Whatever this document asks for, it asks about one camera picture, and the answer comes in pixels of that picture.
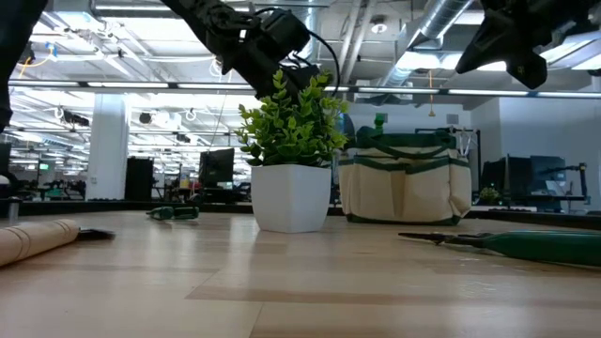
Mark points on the white building column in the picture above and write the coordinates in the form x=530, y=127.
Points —
x=107, y=155

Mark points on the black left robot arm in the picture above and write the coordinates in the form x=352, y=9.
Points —
x=220, y=23

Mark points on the silver ceiling duct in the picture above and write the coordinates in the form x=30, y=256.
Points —
x=312, y=14

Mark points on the hanging yellow pendant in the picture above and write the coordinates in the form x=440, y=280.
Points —
x=431, y=112

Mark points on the dark desk monitor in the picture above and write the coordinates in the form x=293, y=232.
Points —
x=547, y=171

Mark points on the green white spray bottle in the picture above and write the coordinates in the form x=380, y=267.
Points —
x=380, y=123

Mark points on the artificial plant in white pot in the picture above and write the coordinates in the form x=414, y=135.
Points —
x=291, y=197

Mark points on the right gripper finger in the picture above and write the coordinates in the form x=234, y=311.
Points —
x=520, y=68
x=537, y=70

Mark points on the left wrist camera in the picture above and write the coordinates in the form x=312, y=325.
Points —
x=284, y=30

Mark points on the beige green-trimmed gardening bag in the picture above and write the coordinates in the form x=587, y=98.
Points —
x=404, y=188

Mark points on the black background monitor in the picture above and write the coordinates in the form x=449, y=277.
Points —
x=216, y=166

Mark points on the long ceiling light rail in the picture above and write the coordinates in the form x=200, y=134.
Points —
x=488, y=92

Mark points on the small background plant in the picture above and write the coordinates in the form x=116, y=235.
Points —
x=489, y=194

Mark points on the black cabinet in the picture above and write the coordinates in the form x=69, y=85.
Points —
x=139, y=178

